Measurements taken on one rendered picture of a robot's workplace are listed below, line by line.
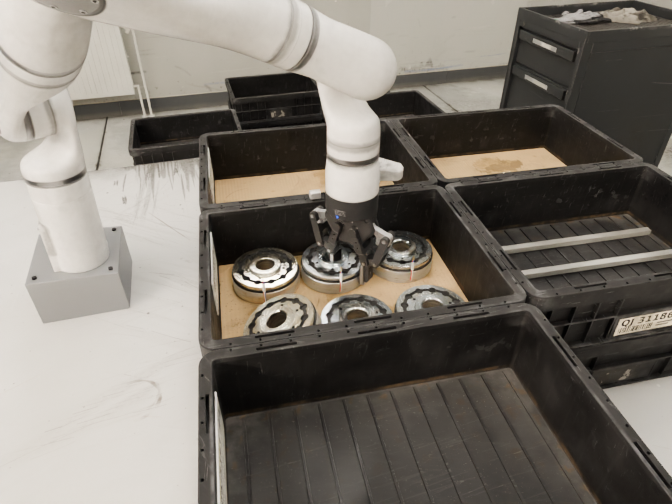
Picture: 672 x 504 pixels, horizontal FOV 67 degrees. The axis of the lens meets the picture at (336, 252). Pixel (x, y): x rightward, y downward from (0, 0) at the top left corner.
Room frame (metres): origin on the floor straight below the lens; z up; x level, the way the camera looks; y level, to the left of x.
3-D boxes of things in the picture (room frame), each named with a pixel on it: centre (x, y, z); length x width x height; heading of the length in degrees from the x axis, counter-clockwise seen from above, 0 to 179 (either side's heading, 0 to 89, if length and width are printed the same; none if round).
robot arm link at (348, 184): (0.64, -0.03, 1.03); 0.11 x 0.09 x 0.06; 147
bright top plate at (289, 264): (0.62, 0.11, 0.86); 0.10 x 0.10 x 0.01
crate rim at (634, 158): (0.94, -0.34, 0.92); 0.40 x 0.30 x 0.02; 102
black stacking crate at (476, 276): (0.57, -0.01, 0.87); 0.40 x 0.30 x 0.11; 102
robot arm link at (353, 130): (0.63, -0.02, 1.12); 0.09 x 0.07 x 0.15; 33
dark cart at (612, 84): (2.24, -1.13, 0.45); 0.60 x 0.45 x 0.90; 106
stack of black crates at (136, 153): (1.80, 0.56, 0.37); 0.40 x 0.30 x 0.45; 106
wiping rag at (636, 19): (2.32, -1.23, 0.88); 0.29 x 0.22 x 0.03; 106
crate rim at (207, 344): (0.57, -0.01, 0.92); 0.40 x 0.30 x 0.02; 102
